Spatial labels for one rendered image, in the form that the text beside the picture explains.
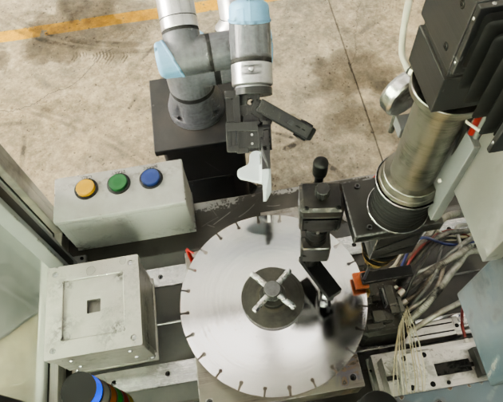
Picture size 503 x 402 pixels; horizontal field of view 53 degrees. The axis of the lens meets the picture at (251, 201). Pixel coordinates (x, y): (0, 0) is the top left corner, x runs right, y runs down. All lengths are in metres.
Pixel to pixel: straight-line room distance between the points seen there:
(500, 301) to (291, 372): 0.42
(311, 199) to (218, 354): 0.36
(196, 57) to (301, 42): 1.62
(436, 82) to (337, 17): 2.32
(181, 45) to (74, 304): 0.54
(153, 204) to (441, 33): 0.78
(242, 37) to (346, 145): 1.36
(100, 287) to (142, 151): 1.31
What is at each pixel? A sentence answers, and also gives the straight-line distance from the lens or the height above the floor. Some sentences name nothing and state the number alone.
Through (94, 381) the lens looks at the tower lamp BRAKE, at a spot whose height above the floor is 1.16.
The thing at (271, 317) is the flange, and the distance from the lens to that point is 0.89.
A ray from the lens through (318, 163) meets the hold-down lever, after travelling 0.64.
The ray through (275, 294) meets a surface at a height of 1.00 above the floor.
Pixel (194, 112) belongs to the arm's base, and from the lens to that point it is 1.31.
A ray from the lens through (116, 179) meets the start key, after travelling 1.12.
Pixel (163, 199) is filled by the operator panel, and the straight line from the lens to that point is 1.08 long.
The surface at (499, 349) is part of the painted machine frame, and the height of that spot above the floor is 1.27.
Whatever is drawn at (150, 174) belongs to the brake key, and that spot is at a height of 0.91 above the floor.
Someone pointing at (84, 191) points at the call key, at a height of 0.91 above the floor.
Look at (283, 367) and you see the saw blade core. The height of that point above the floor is 0.95.
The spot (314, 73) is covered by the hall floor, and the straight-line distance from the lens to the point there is 2.47.
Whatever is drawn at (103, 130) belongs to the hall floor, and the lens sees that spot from 2.40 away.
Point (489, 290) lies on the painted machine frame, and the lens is 0.58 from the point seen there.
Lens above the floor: 1.82
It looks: 62 degrees down
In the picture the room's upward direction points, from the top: 6 degrees counter-clockwise
